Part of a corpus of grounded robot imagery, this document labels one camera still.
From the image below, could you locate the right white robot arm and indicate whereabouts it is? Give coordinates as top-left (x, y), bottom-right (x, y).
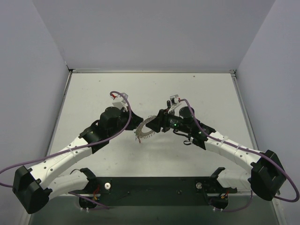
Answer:
top-left (146, 106), bottom-right (286, 201)

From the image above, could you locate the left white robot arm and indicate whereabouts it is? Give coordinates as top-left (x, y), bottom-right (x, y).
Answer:
top-left (12, 106), bottom-right (143, 214)

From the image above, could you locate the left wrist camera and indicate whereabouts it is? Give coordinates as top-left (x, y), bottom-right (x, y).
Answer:
top-left (111, 93), bottom-right (128, 112)

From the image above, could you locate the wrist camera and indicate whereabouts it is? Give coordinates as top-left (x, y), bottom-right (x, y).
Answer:
top-left (167, 94), bottom-right (181, 114)
top-left (111, 93), bottom-right (128, 112)

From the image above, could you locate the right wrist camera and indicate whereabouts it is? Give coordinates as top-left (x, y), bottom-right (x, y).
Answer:
top-left (167, 94), bottom-right (181, 114)

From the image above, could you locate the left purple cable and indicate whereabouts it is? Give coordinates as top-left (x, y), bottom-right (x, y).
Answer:
top-left (0, 90), bottom-right (132, 188)

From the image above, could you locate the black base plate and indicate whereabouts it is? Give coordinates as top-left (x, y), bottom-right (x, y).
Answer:
top-left (68, 176), bottom-right (238, 207)

